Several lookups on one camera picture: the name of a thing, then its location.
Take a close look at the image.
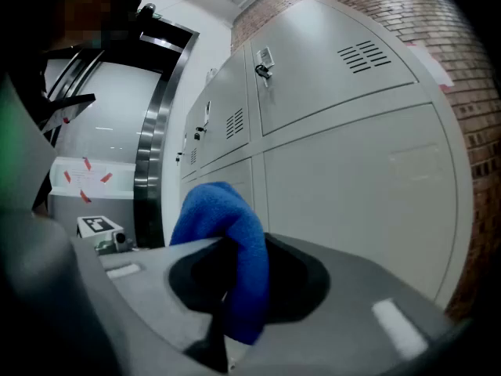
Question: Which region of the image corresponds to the person's head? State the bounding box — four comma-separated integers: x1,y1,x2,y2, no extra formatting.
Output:
41,0,146,52

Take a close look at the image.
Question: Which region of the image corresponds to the grey metal locker cabinet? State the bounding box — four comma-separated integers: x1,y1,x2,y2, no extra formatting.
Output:
178,0,458,304
178,0,475,313

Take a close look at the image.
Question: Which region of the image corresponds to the grey metal locker door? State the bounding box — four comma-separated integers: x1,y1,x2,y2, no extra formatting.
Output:
262,103,458,304

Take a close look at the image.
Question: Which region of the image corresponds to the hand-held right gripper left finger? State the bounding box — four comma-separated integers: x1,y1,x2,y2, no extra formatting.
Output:
72,237,240,374

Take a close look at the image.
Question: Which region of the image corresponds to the white paper notice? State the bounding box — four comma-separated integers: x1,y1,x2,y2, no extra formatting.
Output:
64,162,109,199

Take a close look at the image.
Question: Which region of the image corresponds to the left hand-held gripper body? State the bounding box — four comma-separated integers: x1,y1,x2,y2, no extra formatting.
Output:
76,214,136,256

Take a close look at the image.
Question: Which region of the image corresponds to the white wall sign red edge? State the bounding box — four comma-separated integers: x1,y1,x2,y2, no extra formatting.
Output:
405,41,456,92

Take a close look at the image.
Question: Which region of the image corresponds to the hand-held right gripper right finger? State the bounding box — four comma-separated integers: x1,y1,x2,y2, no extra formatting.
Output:
230,231,471,376

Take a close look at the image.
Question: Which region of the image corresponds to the metal locker latch with key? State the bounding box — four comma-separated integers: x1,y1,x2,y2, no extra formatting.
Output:
175,133,189,167
254,45,276,89
193,99,213,141

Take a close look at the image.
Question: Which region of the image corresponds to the blue cloth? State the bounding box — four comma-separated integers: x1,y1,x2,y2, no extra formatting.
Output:
168,181,272,346

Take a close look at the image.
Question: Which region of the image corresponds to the white panel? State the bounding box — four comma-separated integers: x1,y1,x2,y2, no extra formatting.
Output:
47,155,136,250

